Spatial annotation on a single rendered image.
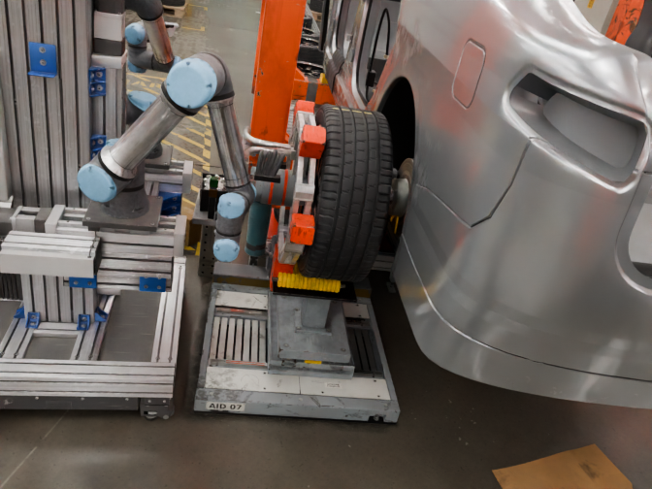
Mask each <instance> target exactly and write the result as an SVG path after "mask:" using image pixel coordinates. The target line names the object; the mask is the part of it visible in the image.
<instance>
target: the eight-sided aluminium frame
mask: <svg viewBox="0 0 652 489"><path fill-rule="evenodd" d="M305 124H306V125H313V126H316V123H315V119H314V114H313V113H308V112H302V111H297V113H296V117H295V121H294V124H293V128H292V131H291V133H290V135H289V140H288V144H289V145H290V142H293V138H294V132H295V126H297V129H298V156H297V168H296V179H295V184H294V192H293V203H292V207H290V213H289V223H288V225H287V224H284V214H285V206H280V211H279V222H278V228H277V237H278V259H277V260H278V263H280V264H289V265H294V264H296V261H297V259H298V258H299V256H300V255H301V254H302V253H303V250H304V247H305V245H304V244H292V243H290V238H289V227H290V221H291V220H290V218H291V216H292V213H298V208H299V203H300V201H305V206H304V211H303V214H310V208H311V203H312V202H313V195H314V189H315V185H314V176H315V163H316V158H310V162H309V174H308V184H303V183H302V177H303V166H304V157H303V156H299V146H300V141H299V139H300V138H301V134H302V129H303V127H304V125H305ZM290 165H291V160H290V157H286V169H288V170H290ZM284 238H286V239H285V242H284Z"/></svg>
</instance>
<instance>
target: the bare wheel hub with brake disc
mask: <svg viewBox="0 0 652 489"><path fill-rule="evenodd" d="M412 169H413V159H411V158H407V159H406V160H405V161H404V162H403V163H402V165H401V167H400V169H399V171H398V173H399V175H400V176H399V178H398V179H396V178H394V179H392V188H393V189H394V199H393V202H392V204H391V205H389V211H388V214H389V215H390V217H391V216H392V215H395V216H394V218H393V220H392V222H391V227H392V231H393V233H394V229H395V224H396V220H397V216H398V217H399V220H398V225H397V230H396V234H394V235H395V236H396V237H397V238H401V234H402V230H403V226H404V221H405V217H406V212H407V207H408V197H409V192H410V185H411V177H412Z"/></svg>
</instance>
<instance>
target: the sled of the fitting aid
mask: <svg viewBox="0 0 652 489"><path fill-rule="evenodd" d="M341 305H342V315H343V320H344V325H345V331H346V335H347V340H348V345H349V351H350V359H349V363H339V362H326V361H313V360H301V359H288V358H278V357H277V295H273V292H271V291H269V297H268V374H270V375H296V376H310V377H323V378H336V379H350V380H352V376H353V373H354V369H355V364H354V359H353V354H352V349H351V344H350V339H349V335H348V329H347V324H346V319H345V314H344V309H343V304H342V301H341Z"/></svg>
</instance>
